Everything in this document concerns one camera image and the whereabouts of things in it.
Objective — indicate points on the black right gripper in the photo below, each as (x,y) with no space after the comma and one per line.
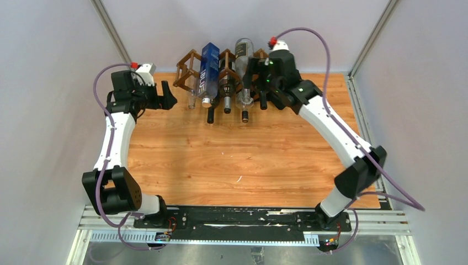
(258,66)

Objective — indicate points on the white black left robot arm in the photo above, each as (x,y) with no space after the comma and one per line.
(110,186)

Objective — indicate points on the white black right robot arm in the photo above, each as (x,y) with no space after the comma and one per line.
(277,80)

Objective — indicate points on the clear bottle black cap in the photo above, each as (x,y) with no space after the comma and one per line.
(245,115)

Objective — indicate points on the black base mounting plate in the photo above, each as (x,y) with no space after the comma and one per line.
(229,223)

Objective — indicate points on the blue square glass bottle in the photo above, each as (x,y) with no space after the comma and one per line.
(207,89)

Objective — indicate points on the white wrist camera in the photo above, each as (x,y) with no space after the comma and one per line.
(280,45)
(146,72)

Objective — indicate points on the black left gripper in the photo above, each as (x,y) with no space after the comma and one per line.
(164,102)

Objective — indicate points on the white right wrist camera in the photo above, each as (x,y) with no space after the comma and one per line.
(280,45)

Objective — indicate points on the green bottle silver neck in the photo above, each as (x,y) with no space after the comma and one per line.
(226,91)

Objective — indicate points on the clear glass bottle dark label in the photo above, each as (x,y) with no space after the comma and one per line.
(243,51)

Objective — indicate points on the dark green wine bottle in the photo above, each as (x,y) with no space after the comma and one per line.
(211,110)

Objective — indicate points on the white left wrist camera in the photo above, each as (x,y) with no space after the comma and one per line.
(146,72)

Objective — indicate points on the dark bottle right slot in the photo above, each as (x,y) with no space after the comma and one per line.
(263,100)

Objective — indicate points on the brown wooden wine rack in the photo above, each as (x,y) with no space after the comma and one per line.
(187,77)

